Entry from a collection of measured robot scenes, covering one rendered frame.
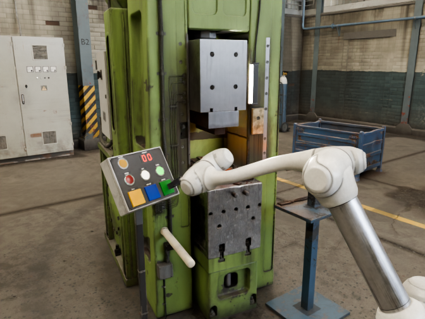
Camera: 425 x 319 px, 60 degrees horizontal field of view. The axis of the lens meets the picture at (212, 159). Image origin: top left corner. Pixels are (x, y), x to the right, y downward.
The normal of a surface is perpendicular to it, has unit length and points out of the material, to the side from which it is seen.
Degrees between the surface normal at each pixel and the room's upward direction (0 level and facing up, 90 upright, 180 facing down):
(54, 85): 90
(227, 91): 90
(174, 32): 90
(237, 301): 90
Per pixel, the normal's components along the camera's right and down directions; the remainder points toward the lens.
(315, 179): -0.59, 0.11
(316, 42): -0.81, 0.15
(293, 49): 0.59, 0.19
